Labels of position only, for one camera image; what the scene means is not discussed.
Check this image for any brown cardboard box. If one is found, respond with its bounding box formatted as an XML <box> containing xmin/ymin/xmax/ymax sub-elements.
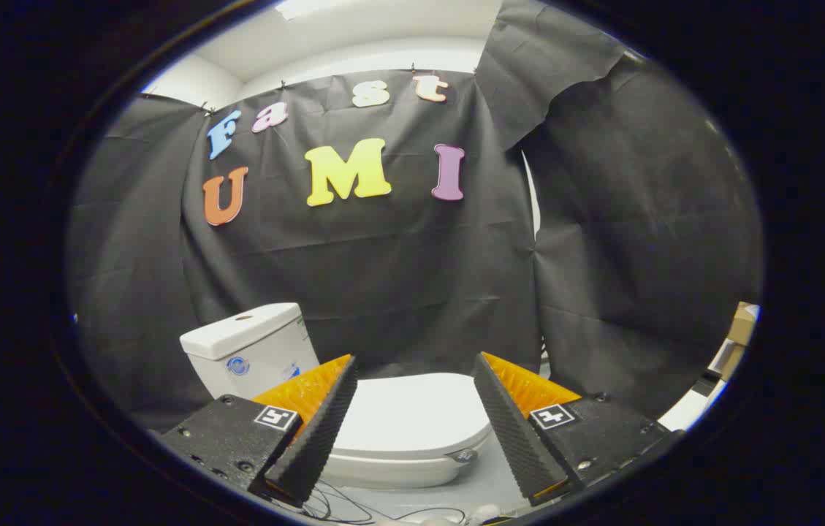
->
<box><xmin>728</xmin><ymin>302</ymin><xmax>760</xmax><ymax>348</ymax></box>

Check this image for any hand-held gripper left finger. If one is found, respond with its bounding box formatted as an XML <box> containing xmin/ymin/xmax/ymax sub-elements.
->
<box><xmin>160</xmin><ymin>354</ymin><xmax>359</xmax><ymax>508</ymax></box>

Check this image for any black backdrop cloth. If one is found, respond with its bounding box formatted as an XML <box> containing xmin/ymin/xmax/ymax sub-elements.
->
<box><xmin>65</xmin><ymin>0</ymin><xmax>764</xmax><ymax>433</ymax></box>

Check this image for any thin black cable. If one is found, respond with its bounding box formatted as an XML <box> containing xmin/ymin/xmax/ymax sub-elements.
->
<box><xmin>266</xmin><ymin>479</ymin><xmax>468</xmax><ymax>525</ymax></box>

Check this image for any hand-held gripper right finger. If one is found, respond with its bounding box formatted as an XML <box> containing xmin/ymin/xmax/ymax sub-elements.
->
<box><xmin>472</xmin><ymin>351</ymin><xmax>683</xmax><ymax>506</ymax></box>

